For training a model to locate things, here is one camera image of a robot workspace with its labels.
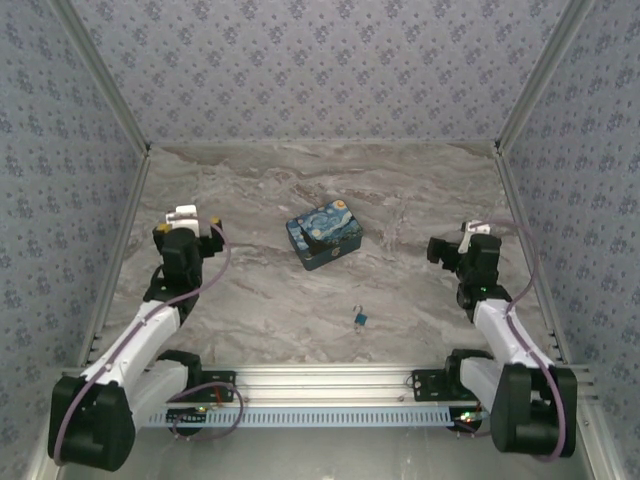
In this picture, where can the grey sheet metal tray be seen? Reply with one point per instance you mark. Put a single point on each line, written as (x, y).
(325, 455)

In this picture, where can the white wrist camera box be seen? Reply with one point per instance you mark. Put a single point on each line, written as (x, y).
(475, 228)
(182, 214)

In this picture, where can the aluminium corner frame post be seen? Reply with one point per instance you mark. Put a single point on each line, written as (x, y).
(541, 75)
(104, 75)

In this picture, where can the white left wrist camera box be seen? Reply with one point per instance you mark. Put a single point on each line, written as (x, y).
(182, 214)

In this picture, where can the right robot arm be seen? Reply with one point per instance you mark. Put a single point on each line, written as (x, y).
(500, 330)

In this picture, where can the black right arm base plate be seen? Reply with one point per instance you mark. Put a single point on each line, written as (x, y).
(426, 385)

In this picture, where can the black controller board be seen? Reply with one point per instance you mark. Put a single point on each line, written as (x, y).
(186, 419)
(467, 420)

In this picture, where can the starry night painted box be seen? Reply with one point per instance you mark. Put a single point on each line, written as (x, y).
(325, 230)

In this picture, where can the aluminium side frame rail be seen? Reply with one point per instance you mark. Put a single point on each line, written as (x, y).
(116, 260)
(520, 215)

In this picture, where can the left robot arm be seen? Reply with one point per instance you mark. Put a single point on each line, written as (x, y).
(135, 340)

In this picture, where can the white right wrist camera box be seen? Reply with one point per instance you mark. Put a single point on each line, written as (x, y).
(475, 228)

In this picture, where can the aluminium mounting rail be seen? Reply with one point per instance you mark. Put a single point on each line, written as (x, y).
(325, 385)

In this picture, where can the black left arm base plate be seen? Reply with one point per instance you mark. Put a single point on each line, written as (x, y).
(220, 385)

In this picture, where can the small blue padlock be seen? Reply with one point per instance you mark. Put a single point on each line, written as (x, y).
(360, 319)

